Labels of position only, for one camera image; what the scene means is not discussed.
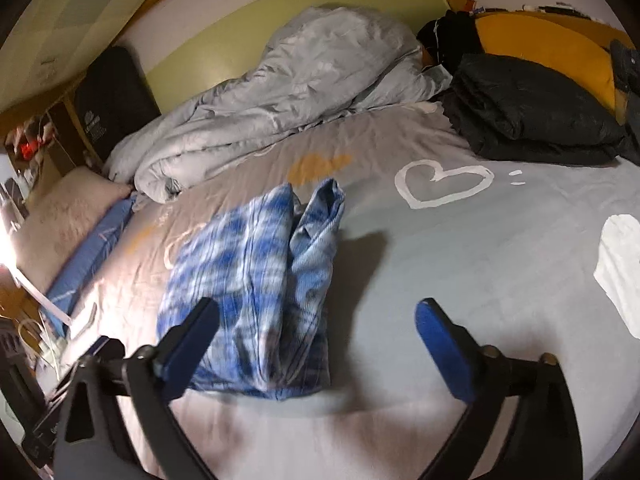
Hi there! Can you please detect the grey duvet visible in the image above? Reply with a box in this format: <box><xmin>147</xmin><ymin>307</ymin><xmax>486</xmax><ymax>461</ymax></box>
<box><xmin>107</xmin><ymin>7</ymin><xmax>453</xmax><ymax>204</ymax></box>

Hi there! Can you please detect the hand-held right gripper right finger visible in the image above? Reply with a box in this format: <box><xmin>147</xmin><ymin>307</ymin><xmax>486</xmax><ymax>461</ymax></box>
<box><xmin>415</xmin><ymin>298</ymin><xmax>583</xmax><ymax>480</ymax></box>

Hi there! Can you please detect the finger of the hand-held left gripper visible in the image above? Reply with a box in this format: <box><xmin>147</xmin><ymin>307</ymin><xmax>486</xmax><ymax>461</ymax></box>
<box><xmin>82</xmin><ymin>337</ymin><xmax>126</xmax><ymax>361</ymax></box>

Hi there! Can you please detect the white cloth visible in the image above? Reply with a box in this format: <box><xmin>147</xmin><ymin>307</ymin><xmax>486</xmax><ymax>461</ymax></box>
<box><xmin>594</xmin><ymin>214</ymin><xmax>640</xmax><ymax>321</ymax></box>

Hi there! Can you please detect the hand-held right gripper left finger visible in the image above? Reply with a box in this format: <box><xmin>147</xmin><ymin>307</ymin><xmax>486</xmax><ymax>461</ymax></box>
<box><xmin>52</xmin><ymin>297</ymin><xmax>221</xmax><ymax>480</ymax></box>

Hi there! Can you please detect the black cloth on pillow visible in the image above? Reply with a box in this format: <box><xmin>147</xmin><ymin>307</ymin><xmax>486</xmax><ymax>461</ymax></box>
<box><xmin>416</xmin><ymin>10</ymin><xmax>485</xmax><ymax>71</ymax></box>

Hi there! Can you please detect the dark clothes pile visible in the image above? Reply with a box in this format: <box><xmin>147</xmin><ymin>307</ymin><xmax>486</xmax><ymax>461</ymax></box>
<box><xmin>610</xmin><ymin>40</ymin><xmax>640</xmax><ymax>126</ymax></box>

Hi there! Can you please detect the blue pillow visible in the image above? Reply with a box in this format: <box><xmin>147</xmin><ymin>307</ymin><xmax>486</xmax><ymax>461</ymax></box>
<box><xmin>40</xmin><ymin>195</ymin><xmax>138</xmax><ymax>333</ymax></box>

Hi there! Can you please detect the white desk lamp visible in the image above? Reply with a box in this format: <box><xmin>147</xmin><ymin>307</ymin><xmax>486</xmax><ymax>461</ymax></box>
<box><xmin>0</xmin><ymin>220</ymin><xmax>98</xmax><ymax>338</ymax></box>

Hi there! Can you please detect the beige pillow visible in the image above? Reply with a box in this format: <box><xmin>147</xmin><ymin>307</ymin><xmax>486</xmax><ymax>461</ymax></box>
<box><xmin>25</xmin><ymin>166</ymin><xmax>133</xmax><ymax>293</ymax></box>

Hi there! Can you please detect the blue plaid shirt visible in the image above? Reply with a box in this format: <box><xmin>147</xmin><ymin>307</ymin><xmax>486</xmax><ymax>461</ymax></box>
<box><xmin>156</xmin><ymin>178</ymin><xmax>346</xmax><ymax>401</ymax></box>

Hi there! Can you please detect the cluttered wooden shelf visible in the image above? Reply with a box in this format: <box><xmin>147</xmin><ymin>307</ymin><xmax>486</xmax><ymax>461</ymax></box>
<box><xmin>0</xmin><ymin>110</ymin><xmax>96</xmax><ymax>201</ymax></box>

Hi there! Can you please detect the black folded jacket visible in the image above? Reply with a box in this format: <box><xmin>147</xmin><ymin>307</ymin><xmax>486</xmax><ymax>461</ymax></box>
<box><xmin>440</xmin><ymin>52</ymin><xmax>633</xmax><ymax>167</ymax></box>

